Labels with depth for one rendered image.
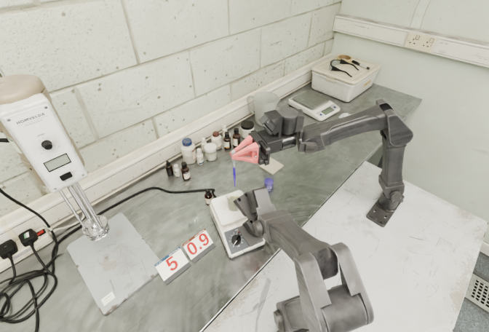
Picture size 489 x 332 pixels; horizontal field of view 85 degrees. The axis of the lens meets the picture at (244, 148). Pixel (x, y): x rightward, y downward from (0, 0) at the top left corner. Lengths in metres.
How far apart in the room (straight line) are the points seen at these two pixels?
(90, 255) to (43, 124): 0.57
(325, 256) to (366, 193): 0.73
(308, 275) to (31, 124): 0.54
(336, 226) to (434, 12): 1.32
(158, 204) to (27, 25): 0.68
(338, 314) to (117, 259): 0.73
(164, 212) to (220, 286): 0.36
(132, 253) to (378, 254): 0.81
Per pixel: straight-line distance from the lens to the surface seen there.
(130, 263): 1.00
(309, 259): 0.47
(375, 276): 1.01
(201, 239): 0.96
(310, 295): 0.47
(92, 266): 1.04
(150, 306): 0.93
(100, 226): 0.89
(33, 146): 0.63
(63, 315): 1.02
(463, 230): 1.27
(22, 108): 0.60
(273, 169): 1.20
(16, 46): 0.96
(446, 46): 1.88
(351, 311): 0.50
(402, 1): 1.96
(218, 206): 0.96
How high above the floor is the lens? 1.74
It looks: 40 degrees down
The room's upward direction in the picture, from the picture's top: straight up
